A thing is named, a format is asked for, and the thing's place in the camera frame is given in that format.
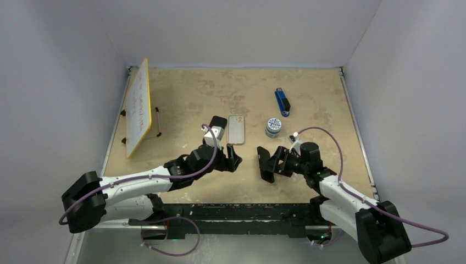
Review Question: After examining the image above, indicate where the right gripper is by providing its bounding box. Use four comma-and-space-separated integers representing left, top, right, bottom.
259, 146, 308, 178

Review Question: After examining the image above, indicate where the white phone case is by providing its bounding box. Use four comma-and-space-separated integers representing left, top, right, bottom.
227, 114, 245, 145

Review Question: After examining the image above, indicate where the black smartphone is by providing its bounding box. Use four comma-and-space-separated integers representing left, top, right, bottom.
257, 146, 270, 169

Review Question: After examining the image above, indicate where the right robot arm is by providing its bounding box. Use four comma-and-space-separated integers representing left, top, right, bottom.
257, 142, 412, 263

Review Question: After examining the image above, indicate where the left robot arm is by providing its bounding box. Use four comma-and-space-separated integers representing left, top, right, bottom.
59, 115, 242, 233

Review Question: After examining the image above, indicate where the blue white jar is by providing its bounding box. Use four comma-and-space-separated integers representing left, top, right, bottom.
265, 118, 282, 138

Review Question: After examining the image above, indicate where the blue stapler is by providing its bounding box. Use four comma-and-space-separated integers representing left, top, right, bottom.
274, 88, 291, 117

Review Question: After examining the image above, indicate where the yellow framed whiteboard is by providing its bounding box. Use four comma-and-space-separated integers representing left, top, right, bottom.
125, 58, 152, 158

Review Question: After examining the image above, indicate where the metal whiteboard stand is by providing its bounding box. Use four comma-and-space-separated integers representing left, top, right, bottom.
120, 106, 163, 143

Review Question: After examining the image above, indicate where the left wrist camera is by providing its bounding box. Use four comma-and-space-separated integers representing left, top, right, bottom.
202, 124, 225, 149

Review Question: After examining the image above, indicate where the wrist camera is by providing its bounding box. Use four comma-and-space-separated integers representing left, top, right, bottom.
202, 124, 225, 149
289, 132, 303, 156

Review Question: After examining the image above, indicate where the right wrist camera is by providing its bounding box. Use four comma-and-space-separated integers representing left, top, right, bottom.
289, 132, 303, 156

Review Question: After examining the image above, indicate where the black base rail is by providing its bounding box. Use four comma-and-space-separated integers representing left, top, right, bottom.
74, 202, 365, 241

